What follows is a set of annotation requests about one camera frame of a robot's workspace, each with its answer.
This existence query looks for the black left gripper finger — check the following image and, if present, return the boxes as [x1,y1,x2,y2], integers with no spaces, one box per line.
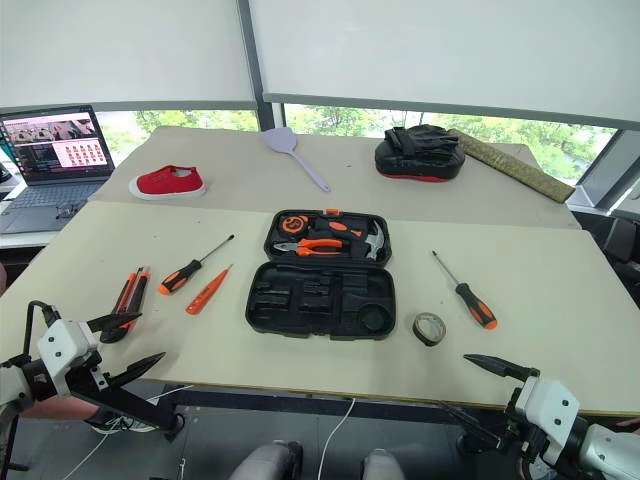
[87,312,144,344]
[106,351,167,388]

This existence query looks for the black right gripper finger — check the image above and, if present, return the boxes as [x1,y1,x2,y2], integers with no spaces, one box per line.
[436,400,504,450]
[463,353,541,384]

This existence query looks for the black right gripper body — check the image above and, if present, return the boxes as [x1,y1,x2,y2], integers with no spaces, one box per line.
[501,381,551,462]

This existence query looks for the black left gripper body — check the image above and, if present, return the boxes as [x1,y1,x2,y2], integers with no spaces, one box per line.
[62,321,112,397]

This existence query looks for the orange black utility knife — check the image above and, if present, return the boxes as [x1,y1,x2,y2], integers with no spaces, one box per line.
[102,268,150,342]

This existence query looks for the phillips screwdriver black orange handle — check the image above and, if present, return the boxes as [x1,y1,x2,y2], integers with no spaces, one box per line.
[431,250,500,331]

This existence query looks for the flathead screwdriver black orange handle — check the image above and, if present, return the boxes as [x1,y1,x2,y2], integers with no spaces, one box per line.
[158,233,236,297]

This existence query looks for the black electrical tape roll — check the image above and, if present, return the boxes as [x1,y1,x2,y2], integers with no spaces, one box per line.
[412,311,448,349]

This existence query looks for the orange voltage tester pen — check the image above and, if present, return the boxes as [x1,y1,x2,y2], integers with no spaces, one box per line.
[185,263,235,317]

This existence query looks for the black tool case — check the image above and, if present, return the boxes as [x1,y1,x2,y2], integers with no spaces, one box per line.
[244,208,399,342]

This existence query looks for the bystander bare leg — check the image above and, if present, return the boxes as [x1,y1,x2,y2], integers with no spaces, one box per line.
[18,397,101,422]

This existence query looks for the bystander white black sneaker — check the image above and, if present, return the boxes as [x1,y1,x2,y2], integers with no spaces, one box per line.
[84,405,159,435]

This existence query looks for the grey rounded robot knee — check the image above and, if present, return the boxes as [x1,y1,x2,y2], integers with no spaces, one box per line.
[361,447,407,480]
[228,439,305,480]

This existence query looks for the red slip-on shoe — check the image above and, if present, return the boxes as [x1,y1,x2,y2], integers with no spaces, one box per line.
[128,164,208,203]

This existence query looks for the black office chair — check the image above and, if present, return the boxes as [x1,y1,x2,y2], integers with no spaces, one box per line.
[598,218,640,277]

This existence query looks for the grey open laptop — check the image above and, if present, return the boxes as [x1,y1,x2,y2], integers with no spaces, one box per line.
[0,104,118,236]

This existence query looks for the black orange tape measure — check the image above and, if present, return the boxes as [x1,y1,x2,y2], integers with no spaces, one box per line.
[279,214,312,236]

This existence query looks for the olive brown rolled mat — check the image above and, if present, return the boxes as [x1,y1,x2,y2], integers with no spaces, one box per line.
[448,128,576,204]

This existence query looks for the black red boxing pad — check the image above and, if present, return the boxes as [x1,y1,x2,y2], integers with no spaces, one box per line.
[374,125,467,184]

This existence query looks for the lilac silicone spatula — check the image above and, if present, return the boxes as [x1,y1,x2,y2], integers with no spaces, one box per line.
[261,126,333,194]

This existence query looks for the wide white roller blind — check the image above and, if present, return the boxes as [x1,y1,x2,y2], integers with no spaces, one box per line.
[247,0,640,130]

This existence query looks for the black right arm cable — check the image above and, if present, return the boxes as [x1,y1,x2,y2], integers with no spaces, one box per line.
[517,449,539,480]

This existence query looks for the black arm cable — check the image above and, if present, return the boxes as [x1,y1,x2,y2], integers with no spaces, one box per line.
[517,449,539,480]
[21,299,62,367]

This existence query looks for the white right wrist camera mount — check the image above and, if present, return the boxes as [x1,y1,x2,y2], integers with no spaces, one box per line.
[513,374,582,465]

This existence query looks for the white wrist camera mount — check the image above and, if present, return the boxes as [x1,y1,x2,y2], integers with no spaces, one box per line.
[513,374,582,465]
[36,318,102,397]

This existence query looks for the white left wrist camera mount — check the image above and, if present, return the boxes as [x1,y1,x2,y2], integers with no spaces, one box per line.
[36,318,102,397]

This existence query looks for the thin white cable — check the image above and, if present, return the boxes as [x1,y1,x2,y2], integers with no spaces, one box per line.
[59,383,195,480]

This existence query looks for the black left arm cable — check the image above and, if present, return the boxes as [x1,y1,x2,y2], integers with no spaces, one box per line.
[21,299,62,367]

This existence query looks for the white cable under table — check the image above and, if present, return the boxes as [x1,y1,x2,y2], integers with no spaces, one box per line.
[318,397,358,480]

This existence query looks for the orange handled pliers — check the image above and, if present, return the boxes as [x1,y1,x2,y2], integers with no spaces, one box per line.
[272,238,352,259]

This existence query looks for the claw hammer orange black handle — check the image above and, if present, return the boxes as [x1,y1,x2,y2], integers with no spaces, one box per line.
[312,215,390,262]

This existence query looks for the grey window frame post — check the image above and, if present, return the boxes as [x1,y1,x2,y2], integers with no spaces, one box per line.
[236,0,277,134]

